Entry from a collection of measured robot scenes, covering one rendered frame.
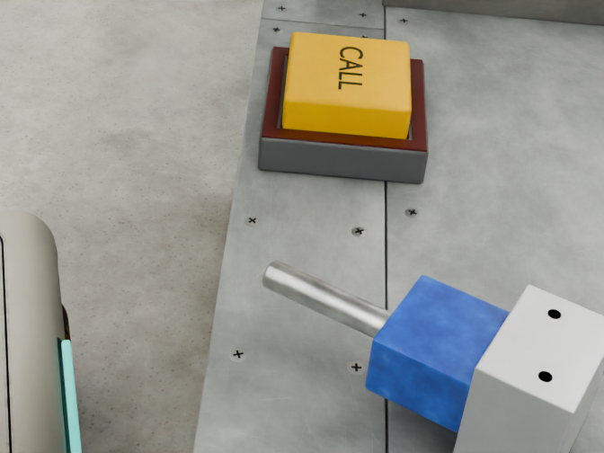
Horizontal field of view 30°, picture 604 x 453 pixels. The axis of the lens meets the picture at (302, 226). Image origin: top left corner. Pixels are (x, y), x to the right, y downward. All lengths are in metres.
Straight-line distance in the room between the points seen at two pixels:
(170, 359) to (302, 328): 1.06
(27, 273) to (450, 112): 0.74
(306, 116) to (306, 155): 0.02
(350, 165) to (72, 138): 1.38
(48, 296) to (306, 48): 0.73
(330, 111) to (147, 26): 1.66
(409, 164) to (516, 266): 0.07
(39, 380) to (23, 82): 0.97
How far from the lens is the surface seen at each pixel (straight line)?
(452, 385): 0.40
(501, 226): 0.53
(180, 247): 1.68
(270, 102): 0.55
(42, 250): 1.29
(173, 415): 1.46
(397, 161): 0.53
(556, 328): 0.41
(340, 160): 0.53
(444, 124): 0.59
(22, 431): 1.10
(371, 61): 0.56
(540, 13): 0.69
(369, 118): 0.53
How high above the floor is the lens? 1.14
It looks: 41 degrees down
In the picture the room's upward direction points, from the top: 5 degrees clockwise
